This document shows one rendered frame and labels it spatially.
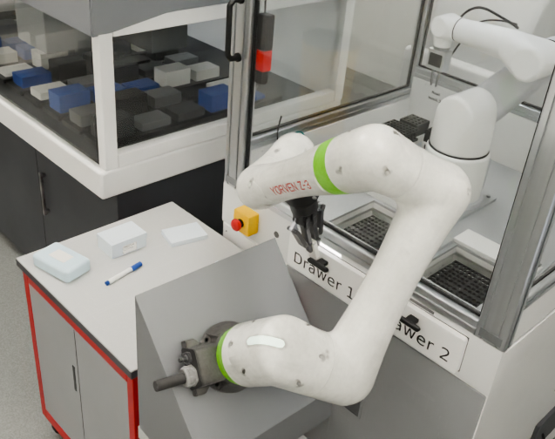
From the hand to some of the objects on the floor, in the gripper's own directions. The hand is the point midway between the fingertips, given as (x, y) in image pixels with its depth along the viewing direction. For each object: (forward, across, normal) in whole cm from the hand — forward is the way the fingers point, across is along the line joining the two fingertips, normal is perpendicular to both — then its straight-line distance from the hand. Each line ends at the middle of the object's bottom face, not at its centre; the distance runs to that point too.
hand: (313, 248), depth 193 cm
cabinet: (+106, -16, +8) cm, 107 cm away
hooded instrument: (+102, -4, -170) cm, 198 cm away
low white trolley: (+79, +58, -38) cm, 105 cm away
